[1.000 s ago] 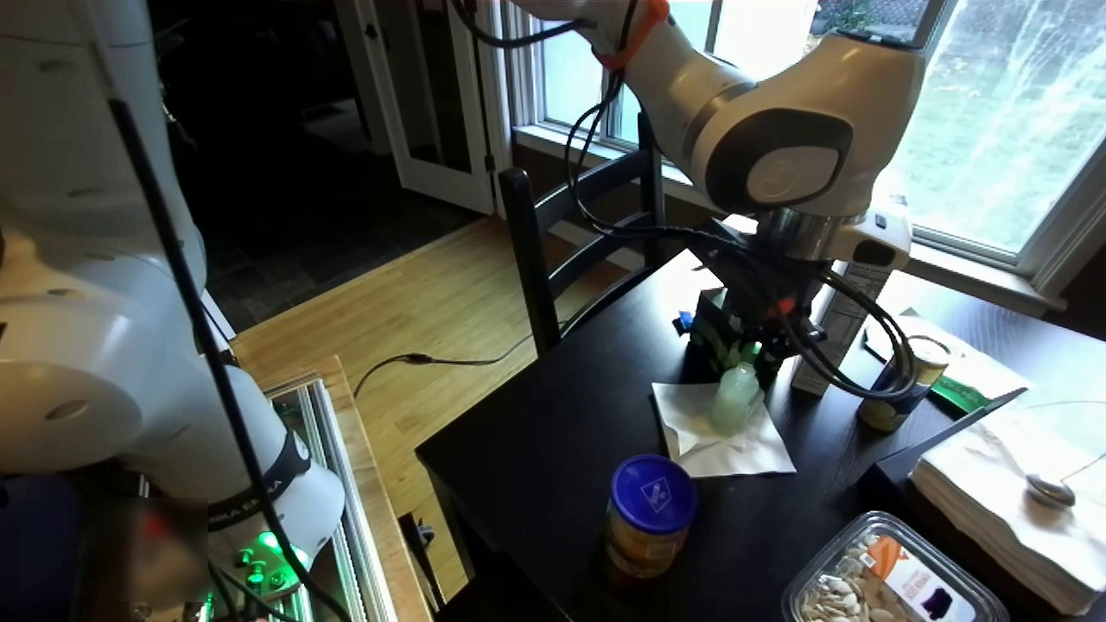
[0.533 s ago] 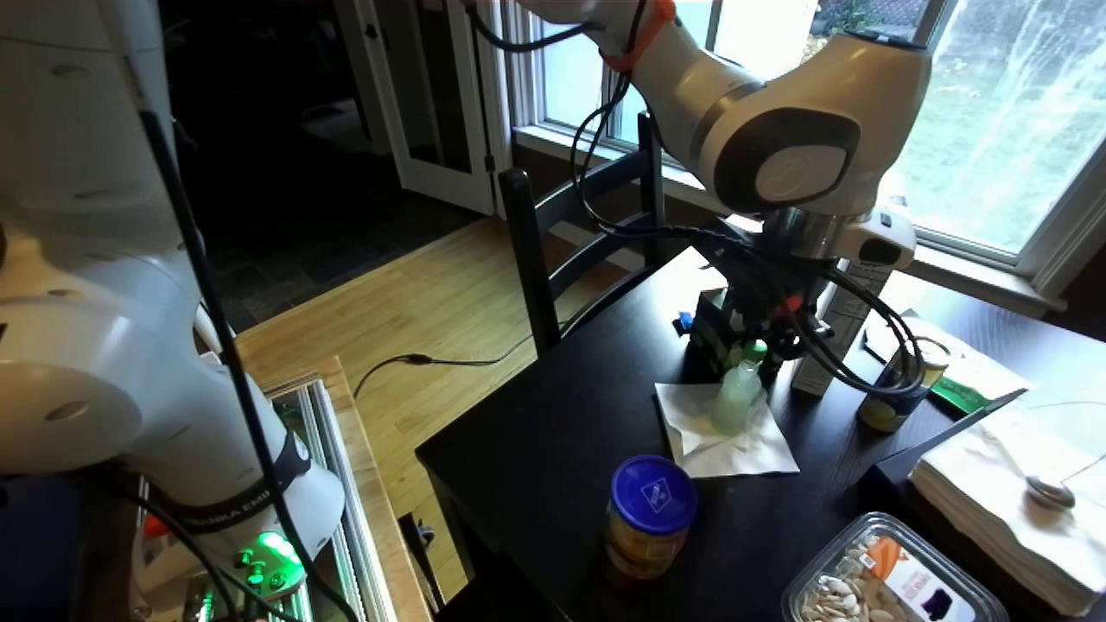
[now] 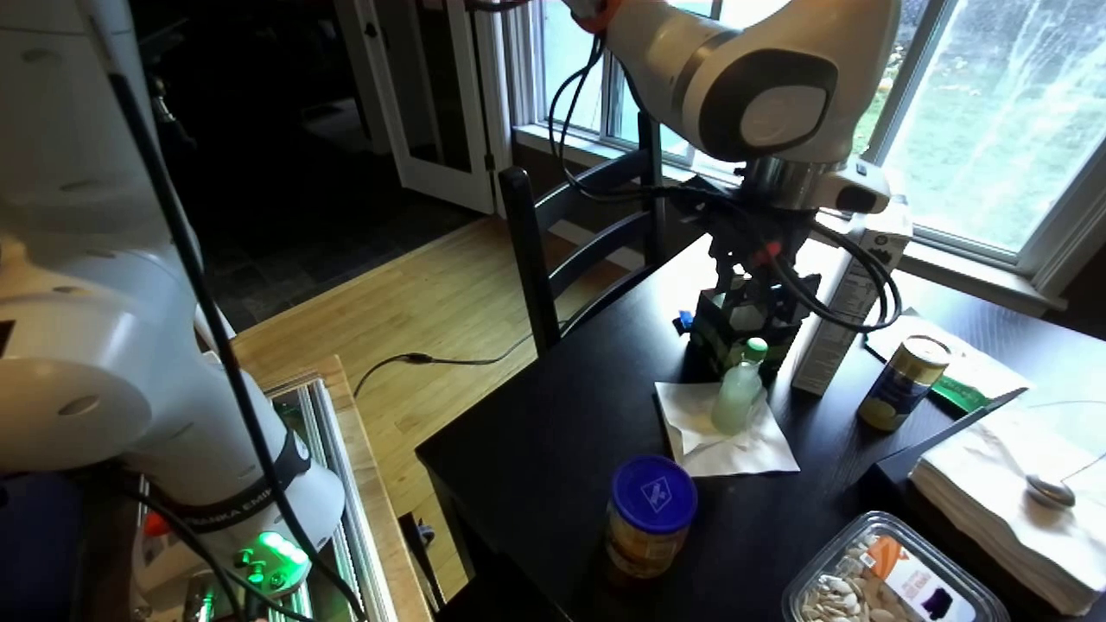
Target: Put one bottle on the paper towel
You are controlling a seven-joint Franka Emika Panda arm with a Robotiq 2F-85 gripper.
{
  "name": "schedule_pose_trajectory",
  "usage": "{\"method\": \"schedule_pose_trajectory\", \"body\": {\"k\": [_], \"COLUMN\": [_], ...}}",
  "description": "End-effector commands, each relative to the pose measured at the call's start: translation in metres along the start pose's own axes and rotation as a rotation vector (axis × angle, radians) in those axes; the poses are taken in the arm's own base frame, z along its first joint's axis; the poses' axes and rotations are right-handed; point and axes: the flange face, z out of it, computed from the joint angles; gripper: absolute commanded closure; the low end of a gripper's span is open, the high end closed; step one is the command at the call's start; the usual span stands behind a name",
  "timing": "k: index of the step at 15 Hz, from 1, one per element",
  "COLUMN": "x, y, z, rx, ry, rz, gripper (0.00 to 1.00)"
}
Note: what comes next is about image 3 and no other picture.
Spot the aluminium robot stand frame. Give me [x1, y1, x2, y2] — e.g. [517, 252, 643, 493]
[267, 373, 401, 622]

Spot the clear plastic food container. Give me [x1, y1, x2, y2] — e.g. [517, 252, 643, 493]
[778, 508, 1013, 622]

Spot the tall white carton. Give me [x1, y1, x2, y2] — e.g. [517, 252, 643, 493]
[788, 223, 915, 400]

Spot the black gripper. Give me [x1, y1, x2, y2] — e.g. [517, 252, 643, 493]
[693, 201, 816, 355]

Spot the small clear green-capped bottle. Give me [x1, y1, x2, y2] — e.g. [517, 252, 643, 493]
[710, 330, 775, 438]

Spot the blue-lidded yellow jar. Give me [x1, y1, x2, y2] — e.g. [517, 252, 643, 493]
[606, 454, 700, 583]

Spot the yellow and blue can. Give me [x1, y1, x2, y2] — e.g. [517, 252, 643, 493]
[854, 330, 955, 438]

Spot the black wooden chair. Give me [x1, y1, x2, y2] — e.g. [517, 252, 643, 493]
[498, 107, 718, 360]

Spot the white framed window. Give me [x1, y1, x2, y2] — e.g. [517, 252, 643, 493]
[503, 0, 1106, 304]

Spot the green flat packet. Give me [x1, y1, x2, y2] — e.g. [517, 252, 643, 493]
[927, 373, 996, 419]

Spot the white paper towel stack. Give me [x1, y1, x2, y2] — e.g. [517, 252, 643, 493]
[910, 382, 1106, 622]

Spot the white glass door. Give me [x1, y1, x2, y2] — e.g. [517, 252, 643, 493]
[331, 0, 517, 220]

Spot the metal spoon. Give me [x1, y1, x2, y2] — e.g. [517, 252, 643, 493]
[991, 424, 1106, 511]

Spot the white paper towel sheet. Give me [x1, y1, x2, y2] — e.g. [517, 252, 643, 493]
[650, 378, 805, 483]

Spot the dark green box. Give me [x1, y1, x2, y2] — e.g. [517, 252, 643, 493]
[684, 279, 823, 390]

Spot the thin black floor cable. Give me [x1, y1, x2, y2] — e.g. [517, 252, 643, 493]
[348, 330, 545, 400]

